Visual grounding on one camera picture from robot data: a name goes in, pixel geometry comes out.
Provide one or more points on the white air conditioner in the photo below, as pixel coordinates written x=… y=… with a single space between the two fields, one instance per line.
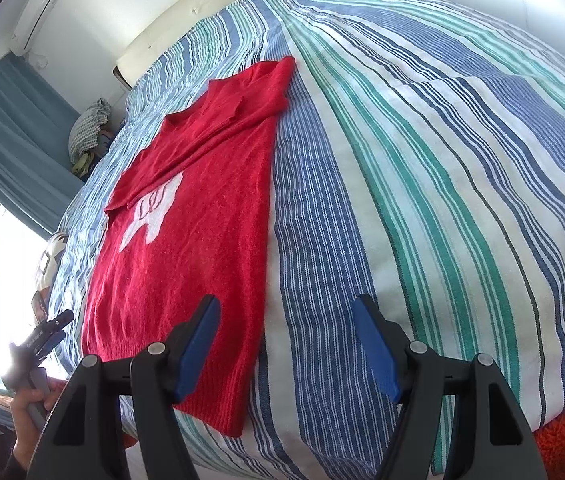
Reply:
x=37 y=10

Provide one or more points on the red knitted sweater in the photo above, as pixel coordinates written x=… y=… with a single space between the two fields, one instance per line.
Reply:
x=202 y=240

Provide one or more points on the person's left hand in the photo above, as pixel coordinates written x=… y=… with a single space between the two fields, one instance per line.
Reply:
x=25 y=425

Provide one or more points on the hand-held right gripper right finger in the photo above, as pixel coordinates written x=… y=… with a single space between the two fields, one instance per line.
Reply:
x=377 y=350

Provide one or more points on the striped bedspread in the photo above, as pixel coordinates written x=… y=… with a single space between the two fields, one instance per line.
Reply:
x=412 y=160

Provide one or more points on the pile of clothes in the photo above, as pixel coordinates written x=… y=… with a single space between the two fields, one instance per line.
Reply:
x=87 y=127

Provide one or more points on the blue curtain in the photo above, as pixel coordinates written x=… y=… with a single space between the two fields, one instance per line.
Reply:
x=12 y=135

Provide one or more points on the patterned cushion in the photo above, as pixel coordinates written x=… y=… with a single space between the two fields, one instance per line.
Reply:
x=48 y=260

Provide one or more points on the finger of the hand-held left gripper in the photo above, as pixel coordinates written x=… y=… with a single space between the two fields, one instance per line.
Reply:
x=60 y=321
x=53 y=344

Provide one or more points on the cream padded headboard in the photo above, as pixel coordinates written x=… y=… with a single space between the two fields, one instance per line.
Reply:
x=187 y=25

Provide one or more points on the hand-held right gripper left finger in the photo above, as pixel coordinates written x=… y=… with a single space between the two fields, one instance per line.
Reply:
x=195 y=350

